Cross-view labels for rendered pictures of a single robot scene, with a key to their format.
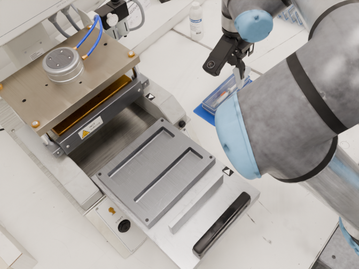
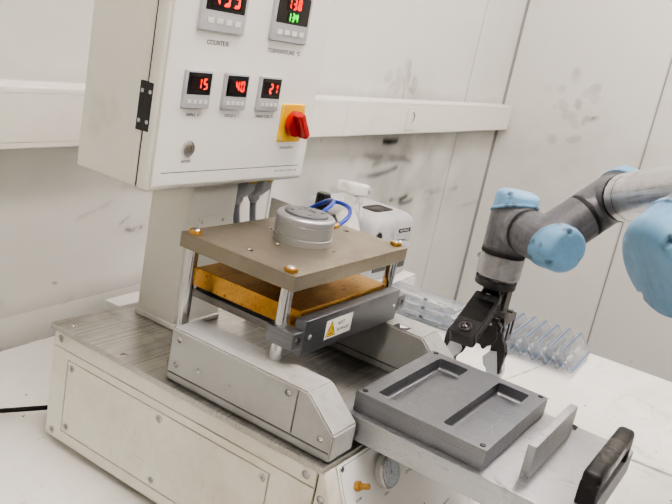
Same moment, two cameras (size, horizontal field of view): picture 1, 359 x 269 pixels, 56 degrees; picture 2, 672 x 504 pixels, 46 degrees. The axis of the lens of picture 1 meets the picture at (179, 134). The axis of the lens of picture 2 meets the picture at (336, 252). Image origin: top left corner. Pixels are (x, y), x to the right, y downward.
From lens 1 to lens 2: 0.72 m
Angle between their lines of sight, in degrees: 43
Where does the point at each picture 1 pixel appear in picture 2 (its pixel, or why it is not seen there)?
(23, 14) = (243, 156)
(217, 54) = (473, 314)
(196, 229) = (561, 478)
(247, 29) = (556, 244)
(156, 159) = (453, 388)
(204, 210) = (560, 459)
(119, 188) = (411, 409)
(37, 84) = (261, 241)
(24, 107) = (257, 255)
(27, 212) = not seen: outside the picture
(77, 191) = (328, 411)
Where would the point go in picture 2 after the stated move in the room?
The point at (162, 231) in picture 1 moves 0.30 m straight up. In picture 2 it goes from (506, 475) to (583, 203)
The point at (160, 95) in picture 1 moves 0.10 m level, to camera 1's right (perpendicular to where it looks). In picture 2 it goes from (417, 328) to (478, 332)
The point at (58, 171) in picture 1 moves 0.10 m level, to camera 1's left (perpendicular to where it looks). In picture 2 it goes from (288, 376) to (200, 372)
